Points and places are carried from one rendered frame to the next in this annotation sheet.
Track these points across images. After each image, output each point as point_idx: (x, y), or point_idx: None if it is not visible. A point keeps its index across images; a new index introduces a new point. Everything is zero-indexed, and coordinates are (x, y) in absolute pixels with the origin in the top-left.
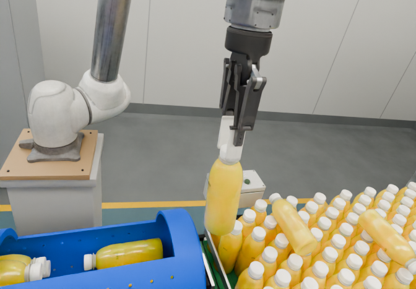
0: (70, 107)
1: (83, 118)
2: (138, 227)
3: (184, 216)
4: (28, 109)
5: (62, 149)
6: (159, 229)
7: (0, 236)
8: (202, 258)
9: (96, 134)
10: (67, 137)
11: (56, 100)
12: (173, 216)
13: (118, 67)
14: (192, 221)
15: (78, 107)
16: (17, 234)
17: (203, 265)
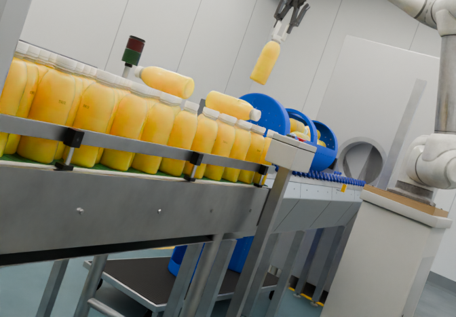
0: (414, 147)
1: (412, 160)
2: None
3: (273, 98)
4: None
5: (396, 182)
6: None
7: (304, 115)
8: (248, 94)
9: (426, 204)
10: (402, 173)
11: (414, 139)
12: (277, 100)
13: (442, 118)
14: (268, 96)
15: (416, 149)
16: (313, 140)
17: (245, 95)
